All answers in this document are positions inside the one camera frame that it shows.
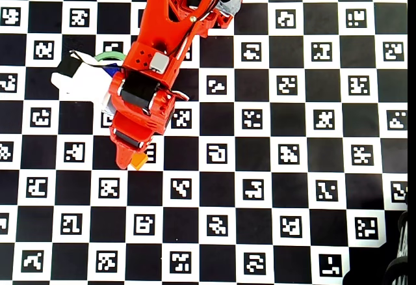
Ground red perforated robot base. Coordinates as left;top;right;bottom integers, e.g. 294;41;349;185
213;11;235;29

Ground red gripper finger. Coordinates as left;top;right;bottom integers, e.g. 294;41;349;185
114;142;138;171

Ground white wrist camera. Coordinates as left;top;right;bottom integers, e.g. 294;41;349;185
51;50;114;116

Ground orange cube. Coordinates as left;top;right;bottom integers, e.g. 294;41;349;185
129;152;150;171

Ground black camera stand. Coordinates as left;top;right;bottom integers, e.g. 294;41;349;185
385;210;409;285

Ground grey duct tape wad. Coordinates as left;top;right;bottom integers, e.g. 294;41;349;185
216;0;244;16

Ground small grey box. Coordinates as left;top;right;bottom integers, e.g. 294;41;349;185
150;52;169;73

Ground black white marker mat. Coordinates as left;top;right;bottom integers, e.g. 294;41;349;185
0;0;409;285

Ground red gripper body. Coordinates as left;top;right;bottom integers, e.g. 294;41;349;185
108;91;178;152

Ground green ring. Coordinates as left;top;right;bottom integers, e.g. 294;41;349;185
93;51;126;63

